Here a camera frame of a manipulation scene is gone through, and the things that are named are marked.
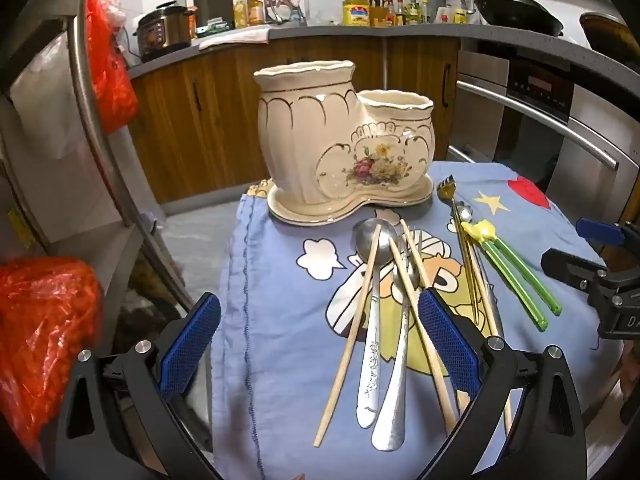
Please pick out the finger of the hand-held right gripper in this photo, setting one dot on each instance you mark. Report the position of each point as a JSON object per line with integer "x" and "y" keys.
{"x": 570, "y": 266}
{"x": 595, "y": 232}

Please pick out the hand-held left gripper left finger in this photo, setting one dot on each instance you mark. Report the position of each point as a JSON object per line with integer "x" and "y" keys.
{"x": 192, "y": 345}

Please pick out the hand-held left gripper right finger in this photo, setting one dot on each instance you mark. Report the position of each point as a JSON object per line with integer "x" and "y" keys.
{"x": 447, "y": 340}

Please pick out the wooden chopstick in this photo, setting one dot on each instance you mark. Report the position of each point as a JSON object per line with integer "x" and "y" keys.
{"x": 414, "y": 250}
{"x": 348, "y": 335}
{"x": 400, "y": 270}
{"x": 487, "y": 305}

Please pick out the gold fork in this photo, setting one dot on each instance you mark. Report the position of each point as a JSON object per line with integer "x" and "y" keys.
{"x": 445, "y": 190}

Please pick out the cream floral ceramic utensil holder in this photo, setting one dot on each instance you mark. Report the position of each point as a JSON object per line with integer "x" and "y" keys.
{"x": 300, "y": 150}

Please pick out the large embossed steel spoon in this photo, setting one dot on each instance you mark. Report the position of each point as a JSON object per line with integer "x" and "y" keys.
{"x": 370, "y": 360}

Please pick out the blue cartoon printed cloth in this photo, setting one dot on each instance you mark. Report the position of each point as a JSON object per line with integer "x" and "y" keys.
{"x": 280, "y": 340}

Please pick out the stainless built-in oven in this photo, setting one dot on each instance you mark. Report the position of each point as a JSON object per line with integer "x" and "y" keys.
{"x": 590, "y": 125}

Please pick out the small steel spoon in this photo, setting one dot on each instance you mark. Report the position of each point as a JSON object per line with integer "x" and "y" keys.
{"x": 465, "y": 213}

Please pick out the crumpled red plastic bag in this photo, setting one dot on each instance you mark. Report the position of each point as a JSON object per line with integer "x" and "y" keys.
{"x": 45, "y": 325}

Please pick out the brown wok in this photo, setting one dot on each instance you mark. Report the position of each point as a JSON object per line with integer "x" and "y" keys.
{"x": 610, "y": 35}

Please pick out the wooden kitchen cabinets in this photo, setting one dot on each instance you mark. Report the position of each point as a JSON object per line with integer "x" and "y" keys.
{"x": 210, "y": 110}

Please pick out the yellow squeeze bottle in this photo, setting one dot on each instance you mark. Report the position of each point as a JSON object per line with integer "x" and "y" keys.
{"x": 460, "y": 16}

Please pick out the white plastic jug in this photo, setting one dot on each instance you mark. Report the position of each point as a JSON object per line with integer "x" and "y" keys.
{"x": 443, "y": 15}

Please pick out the hanging red plastic bag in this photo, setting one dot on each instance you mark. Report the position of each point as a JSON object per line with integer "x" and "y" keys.
{"x": 112, "y": 90}

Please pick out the row of sauce bottles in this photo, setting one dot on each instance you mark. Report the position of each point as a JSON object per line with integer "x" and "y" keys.
{"x": 400, "y": 12}

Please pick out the white plastic bag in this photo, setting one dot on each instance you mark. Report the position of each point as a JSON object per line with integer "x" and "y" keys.
{"x": 45, "y": 90}

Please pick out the knife block with scissors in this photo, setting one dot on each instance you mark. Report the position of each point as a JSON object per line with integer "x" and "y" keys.
{"x": 380, "y": 12}

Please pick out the white towel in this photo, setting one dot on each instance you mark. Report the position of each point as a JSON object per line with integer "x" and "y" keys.
{"x": 235, "y": 36}

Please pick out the electric pressure cooker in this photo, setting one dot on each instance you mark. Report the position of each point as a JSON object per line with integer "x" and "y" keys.
{"x": 162, "y": 30}

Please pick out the yellow cooking oil jug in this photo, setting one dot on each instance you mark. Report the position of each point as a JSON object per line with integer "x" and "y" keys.
{"x": 356, "y": 14}

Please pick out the metal storage rack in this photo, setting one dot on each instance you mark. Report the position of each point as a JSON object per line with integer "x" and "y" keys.
{"x": 77, "y": 35}

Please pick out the yellow oil bottle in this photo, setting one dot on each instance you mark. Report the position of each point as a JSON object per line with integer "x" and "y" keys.
{"x": 240, "y": 14}

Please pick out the orange liquid bottle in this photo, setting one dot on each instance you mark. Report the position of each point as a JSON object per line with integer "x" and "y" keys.
{"x": 256, "y": 11}

